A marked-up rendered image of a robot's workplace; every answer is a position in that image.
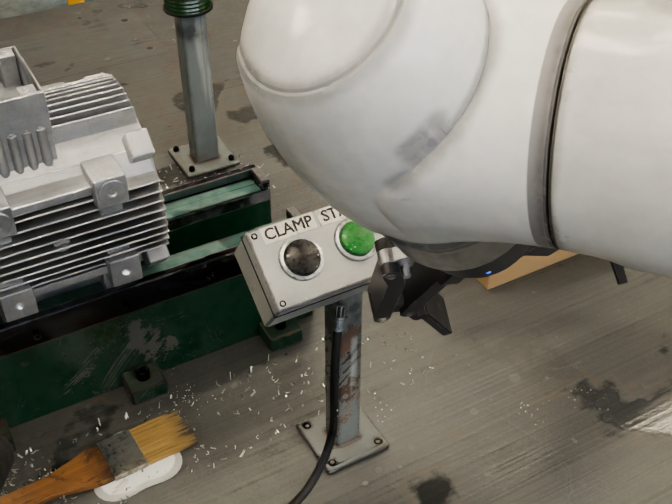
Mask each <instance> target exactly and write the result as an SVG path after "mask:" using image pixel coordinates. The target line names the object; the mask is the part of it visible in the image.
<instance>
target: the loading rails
mask: <svg viewBox="0 0 672 504"><path fill-rule="evenodd" d="M269 187H270V180H269V178H268V177H267V176H266V175H265V174H264V173H263V171H262V170H261V169H260V168H259V167H257V166H256V165H255V164H251V165H248V166H244V167H241V168H238V169H234V170H231V171H228V172H224V173H221V174H217V175H214V176H211V177H207V178H204V179H201V180H197V181H194V182H190V183H187V184H184V185H180V186H177V187H174V188H170V189H167V190H163V192H162V195H163V197H164V199H165V201H163V203H164V204H165V206H166V210H165V212H166V214H167V216H168V218H166V220H167V221H168V224H169V225H167V227H168V229H169V232H168V235H169V239H168V241H169V244H167V248H168V251H169V254H170V257H169V258H168V259H167V260H166V261H164V262H161V263H158V264H155V265H152V266H149V267H147V266H146V265H145V262H144V261H141V267H142V273H143V278H141V279H138V280H135V281H132V282H129V283H126V284H123V285H120V286H117V287H111V288H108V289H105V290H104V288H103V286H102V284H101V283H100V282H97V283H94V284H91V285H88V286H85V287H82V288H79V289H76V290H72V291H69V292H66V293H63V294H60V295H57V296H54V297H51V298H48V299H45V300H42V301H39V302H37V306H38V309H39V312H38V313H36V314H32V315H29V316H26V317H23V318H20V319H17V320H14V321H11V322H8V323H7V322H5V323H3V321H2V318H1V316H0V435H1V436H4V437H5V438H6V439H7V440H8V441H9V442H10V443H11V444H12V445H13V448H14V451H16V446H15V443H14V440H13V437H12V434H11V432H10V429H9V428H12V427H15V426H17V425H20V424H23V423H25V422H28V421H31V420H33V419H36V418H39V417H41V416H44V415H47V414H49V413H52V412H55V411H57V410H60V409H63V408H65V407H68V406H71V405H73V404H76V403H79V402H81V401H84V400H87V399H89V398H92V397H95V396H97V395H100V394H103V393H105V392H108V391H111V390H113V389H116V388H119V387H121V386H123V387H124V389H125V391H126V393H127V394H128V396H129V398H130V400H131V402H132V404H133V405H137V404H139V403H142V402H144V401H147V400H150V399H152V398H155V397H157V396H160V395H163V394H165V393H167V392H168V385H167V380H166V378H165V376H164V374H163V373H162V371H164V370H167V369H169V368H172V367H175V366H177V365H180V364H183V363H185V362H188V361H191V360H193V359H196V358H199V357H201V356H204V355H207V354H209V353H212V352H215V351H217V350H220V349H223V348H225V347H228V346H231V345H233V344H236V343H239V342H241V341H244V340H247V339H249V338H252V337H255V336H257V335H260V336H261V338H262V339H263V340H264V342H265V343H266V345H267V346H268V347H269V349H270V350H271V351H272V352H274V351H277V350H279V349H282V348H285V347H287V346H290V345H292V344H295V343H298V342H300V341H302V339H303V336H302V328H301V326H300V325H299V324H298V322H297V320H300V319H303V318H305V317H308V316H311V315H313V311H310V312H307V313H305V314H302V315H299V316H297V317H294V318H291V319H289V320H286V321H283V322H280V323H278V324H275V325H272V326H270V327H265V325H264V324H263V321H262V319H261V316H260V314H259V312H258V309H257V307H256V304H255V302H254V300H253V297H252V295H251V292H250V290H249V288H248V285H247V283H246V280H245V278H244V276H243V273H242V271H241V268H240V266H239V264H238V261H237V259H236V256H235V253H234V252H235V250H236V249H237V247H238V245H239V244H240V242H241V238H240V237H241V236H244V235H245V233H247V232H249V231H252V230H255V229H258V228H262V227H265V226H268V225H271V224H274V223H277V222H280V221H283V220H286V218H284V219H281V220H278V221H275V222H272V218H271V200H270V199H271V195H270V188H269Z"/></svg>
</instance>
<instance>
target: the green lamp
mask: <svg viewBox="0 0 672 504"><path fill-rule="evenodd" d="M164 6H165V9H166V10H167V11H169V12H171V13H174V14H179V15H191V14H197V13H201V12H203V11H205V10H207V9H208V8H209V7H210V6H211V0H164Z"/></svg>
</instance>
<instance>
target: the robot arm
mask: <svg viewBox="0 0 672 504"><path fill-rule="evenodd" d="M236 60H237V64H238V68H239V72H240V75H241V79H242V82H243V85H244V88H245V91H246V93H247V96H248V98H249V100H250V103H251V105H252V107H253V109H254V112H255V114H256V116H257V118H258V120H259V122H260V124H261V126H262V127H263V129H264V130H265V132H266V134H267V135H268V137H269V138H270V140H271V141H272V143H273V145H274V146H275V148H276V149H277V151H278V152H279V154H280V155H281V156H282V158H283V159H284V160H285V162H286V163H287V164H288V165H289V166H290V167H291V169H292V170H293V171H294V172H295V173H296V174H297V176H298V177H299V178H300V179H301V180H302V181H303V182H304V183H305V184H306V185H307V186H308V187H309V188H310V189H311V190H312V191H313V192H314V193H315V194H316V195H318V196H319V197H320V198H321V199H323V200H324V201H325V202H326V203H327V204H329V205H330V206H331V207H332V208H334V209H335V210H336V211H338V212H339V213H340V214H342V215H344V216H345V217H347V218H348V219H350V220H352V221H353V222H355V223H357V224H358V225H360V226H362V227H364V228H366V229H368V230H370V231H372V232H375V233H378V234H382V235H383V236H384V237H382V238H380V239H378V240H376V241H375V242H374V244H375V249H376V253H377V258H378V260H377V262H376V265H375V268H374V271H373V274H372V277H371V280H370V283H369V286H368V289H367V291H368V295H369V300H370V305H371V309H372V314H373V318H374V321H375V322H385V321H386V320H388V319H390V317H391V315H392V313H393V312H400V316H403V317H410V318H411V319H412V320H420V319H423V320H424V321H425V322H426V323H428V324H429V325H430V326H431V327H433V328H434V329H435V330H436V331H438V332H439V333H440V334H442V335H443V336H445V335H448V334H451V333H452V329H451V325H450V321H449V317H448V313H447V309H446V305H445V301H444V298H443V297H442V296H441V295H440V294H439V292H440V291H441V290H442V289H443V288H444V287H445V286H447V285H452V284H459V283H460V282H461V281H462V280H463V279H464V278H483V277H488V276H492V275H494V274H497V273H499V272H502V271H503V270H505V269H507V268H509V267H510V266H512V265H513V264H514V263H515V262H517V261H518V260H519V259H520V258H521V257H523V256H550V255H551V254H553V253H555V252H556V251H558V250H559V249H560V250H565V251H570V252H575V253H579V254H584V255H589V256H594V257H597V258H601V259H604V260H608V261H610V263H611V266H612V269H613V272H614V275H615V278H616V281H617V284H618V285H619V284H624V283H627V282H628V280H627V277H626V273H625V270H624V267H626V268H629V269H632V270H636V271H641V272H646V273H650V274H655V275H660V276H665V277H669V278H672V0H250V1H249V4H248V7H247V10H246V14H245V18H244V22H243V26H242V31H241V37H240V45H238V48H237V54H236ZM623 266H624V267H623Z"/></svg>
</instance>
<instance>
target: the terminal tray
mask: <svg viewBox="0 0 672 504"><path fill-rule="evenodd" d="M2 51H9V52H10V53H9V54H8V55H0V174H1V176H2V177H4V178H8V177H9V176H10V172H11V171H16V172H17V173H18V174H23V173H24V168H26V167H30V168H31V169H32V170H37V169H38V168H39V164H41V163H44V164H45V165H46V166H48V167H50V166H52V164H53V160H56V159H58V155H57V151H56V146H55V142H54V137H53V133H52V132H53V129H52V124H51V120H50V115H49V110H48V106H47V101H46V97H45V92H44V91H43V89H42V88H41V86H40V84H39V83H38V81H37V80H36V78H35V77H34V75H33V73H32V72H31V70H30V69H29V67H28V66H27V64H26V62H25V61H24V59H23V58H22V56H21V55H20V53H19V52H18V50H17V48H16V47H15V46H11V47H6V48H2V49H0V53H1V52H2ZM26 86H30V87H31V88H32V89H31V90H30V91H22V90H21V89H22V88H23V87H26Z"/></svg>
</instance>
